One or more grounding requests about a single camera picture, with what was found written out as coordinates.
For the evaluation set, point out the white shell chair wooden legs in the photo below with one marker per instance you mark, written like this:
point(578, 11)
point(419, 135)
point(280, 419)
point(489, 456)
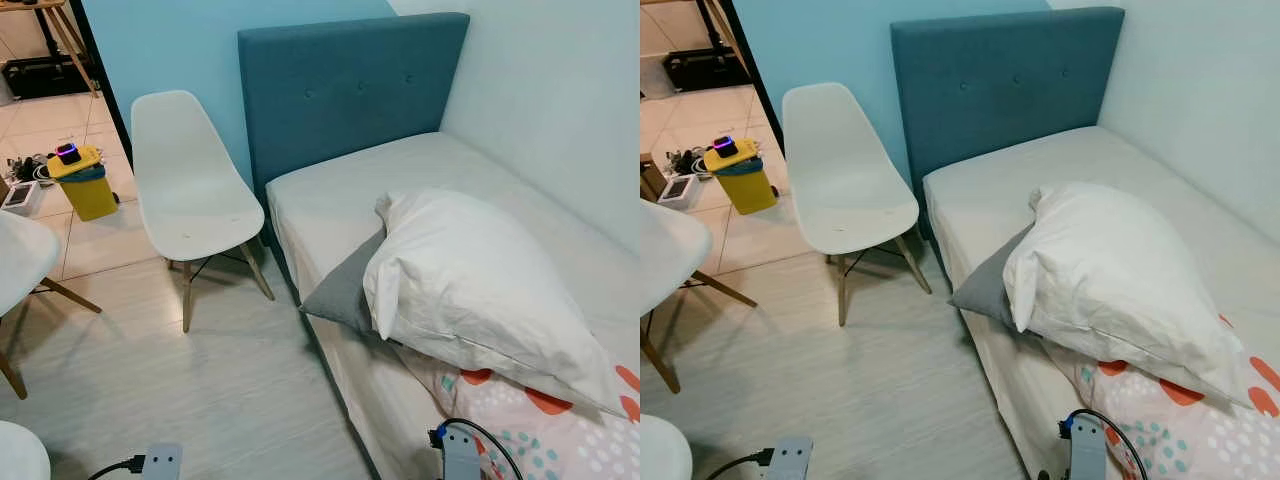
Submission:
point(190, 190)
point(845, 185)
point(20, 255)
point(668, 245)

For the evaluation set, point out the white pillow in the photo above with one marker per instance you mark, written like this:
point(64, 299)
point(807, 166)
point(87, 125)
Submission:
point(1110, 280)
point(480, 290)

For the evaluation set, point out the grey pillow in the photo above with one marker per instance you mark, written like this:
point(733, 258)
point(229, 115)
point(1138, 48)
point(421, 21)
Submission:
point(990, 285)
point(348, 292)

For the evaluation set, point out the white box on floor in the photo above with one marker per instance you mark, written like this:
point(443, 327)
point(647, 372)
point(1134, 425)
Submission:
point(678, 190)
point(18, 198)

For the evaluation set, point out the yellow waste bin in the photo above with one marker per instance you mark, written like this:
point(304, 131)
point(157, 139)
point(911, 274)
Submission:
point(748, 185)
point(90, 192)

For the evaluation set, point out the black device with pink light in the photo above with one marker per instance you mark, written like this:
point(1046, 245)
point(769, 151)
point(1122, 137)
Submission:
point(68, 153)
point(725, 146)

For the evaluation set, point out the black case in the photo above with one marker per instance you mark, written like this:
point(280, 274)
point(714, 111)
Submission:
point(45, 77)
point(705, 70)

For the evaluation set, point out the white rounded seat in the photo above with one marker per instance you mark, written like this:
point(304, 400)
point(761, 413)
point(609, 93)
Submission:
point(662, 450)
point(20, 452)

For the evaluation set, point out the patterned pink blanket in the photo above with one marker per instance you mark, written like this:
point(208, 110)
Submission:
point(1190, 430)
point(560, 440)

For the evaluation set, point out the white bed mattress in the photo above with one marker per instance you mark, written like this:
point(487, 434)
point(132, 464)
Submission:
point(990, 180)
point(340, 195)

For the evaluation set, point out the blue fabric headboard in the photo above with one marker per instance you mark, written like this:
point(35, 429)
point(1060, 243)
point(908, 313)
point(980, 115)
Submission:
point(1000, 85)
point(340, 90)

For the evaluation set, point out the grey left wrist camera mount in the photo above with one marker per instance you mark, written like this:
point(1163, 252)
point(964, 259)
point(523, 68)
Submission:
point(162, 463)
point(792, 458)

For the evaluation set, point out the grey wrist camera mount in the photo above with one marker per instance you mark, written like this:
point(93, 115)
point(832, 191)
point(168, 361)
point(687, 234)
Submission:
point(792, 458)
point(1087, 448)
point(460, 455)
point(162, 463)

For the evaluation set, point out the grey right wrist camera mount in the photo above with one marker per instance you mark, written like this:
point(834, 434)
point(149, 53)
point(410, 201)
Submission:
point(1087, 448)
point(460, 455)

